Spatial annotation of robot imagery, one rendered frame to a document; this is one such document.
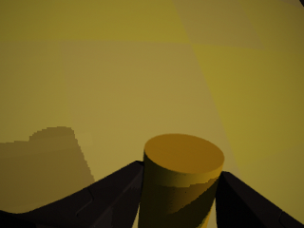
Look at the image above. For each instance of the yellow cylinder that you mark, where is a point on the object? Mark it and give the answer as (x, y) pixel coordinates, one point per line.
(181, 175)

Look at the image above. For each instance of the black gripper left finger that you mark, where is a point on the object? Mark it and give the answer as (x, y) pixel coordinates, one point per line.
(111, 202)

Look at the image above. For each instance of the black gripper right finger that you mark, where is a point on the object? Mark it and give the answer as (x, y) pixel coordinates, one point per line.
(240, 206)

